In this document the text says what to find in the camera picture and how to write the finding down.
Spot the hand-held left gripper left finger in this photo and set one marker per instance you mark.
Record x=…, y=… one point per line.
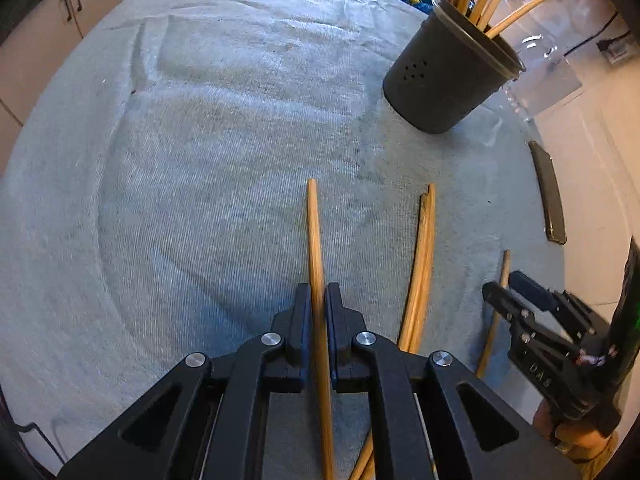
x=300, y=340

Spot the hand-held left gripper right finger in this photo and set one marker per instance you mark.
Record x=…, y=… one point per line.
x=334, y=340

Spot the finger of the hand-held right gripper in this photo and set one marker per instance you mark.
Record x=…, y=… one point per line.
x=510, y=307
x=532, y=290

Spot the single wooden chopstick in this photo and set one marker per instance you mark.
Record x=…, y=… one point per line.
x=428, y=240
x=314, y=240
x=419, y=260
x=504, y=270

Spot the black perforated chopstick holder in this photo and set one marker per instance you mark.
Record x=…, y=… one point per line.
x=440, y=85

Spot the person's right hand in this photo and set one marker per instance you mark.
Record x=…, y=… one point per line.
x=580, y=440

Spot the black smartphone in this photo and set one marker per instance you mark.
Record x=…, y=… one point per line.
x=550, y=195

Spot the blue terry tablecloth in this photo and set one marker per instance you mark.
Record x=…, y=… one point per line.
x=200, y=185

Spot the white base cabinets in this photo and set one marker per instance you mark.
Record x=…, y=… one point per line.
x=40, y=60

